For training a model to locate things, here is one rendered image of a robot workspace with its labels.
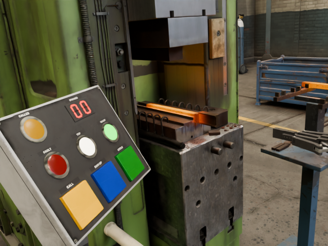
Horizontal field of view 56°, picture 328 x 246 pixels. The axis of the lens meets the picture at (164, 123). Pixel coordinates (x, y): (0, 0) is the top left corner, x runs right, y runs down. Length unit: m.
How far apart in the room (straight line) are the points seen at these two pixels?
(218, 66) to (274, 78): 3.59
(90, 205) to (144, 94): 1.03
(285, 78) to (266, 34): 5.50
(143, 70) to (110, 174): 0.95
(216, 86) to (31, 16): 0.84
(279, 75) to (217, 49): 3.60
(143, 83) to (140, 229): 0.72
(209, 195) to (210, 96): 0.47
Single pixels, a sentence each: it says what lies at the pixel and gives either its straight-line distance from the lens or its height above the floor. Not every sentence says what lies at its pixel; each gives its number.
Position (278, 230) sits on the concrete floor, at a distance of 2.29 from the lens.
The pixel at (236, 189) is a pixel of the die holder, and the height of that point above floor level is 0.63.
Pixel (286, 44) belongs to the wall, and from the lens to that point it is 9.97.
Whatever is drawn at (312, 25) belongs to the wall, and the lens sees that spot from 9.56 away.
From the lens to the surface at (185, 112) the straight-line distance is 1.22.
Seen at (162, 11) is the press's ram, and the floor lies 1.38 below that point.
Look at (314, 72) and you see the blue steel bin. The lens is 4.76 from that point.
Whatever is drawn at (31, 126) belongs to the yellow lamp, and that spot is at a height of 1.17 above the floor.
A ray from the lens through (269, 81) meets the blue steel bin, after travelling 5.09.
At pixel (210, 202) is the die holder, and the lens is 1.30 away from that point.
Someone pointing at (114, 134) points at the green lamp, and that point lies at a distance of 0.81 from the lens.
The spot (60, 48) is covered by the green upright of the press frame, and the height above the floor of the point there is 1.30.
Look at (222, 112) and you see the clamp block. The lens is 1.32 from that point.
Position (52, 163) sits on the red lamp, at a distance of 0.66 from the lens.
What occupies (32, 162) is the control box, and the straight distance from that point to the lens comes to 0.64.
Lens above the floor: 1.34
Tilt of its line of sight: 17 degrees down
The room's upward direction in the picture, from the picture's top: 4 degrees counter-clockwise
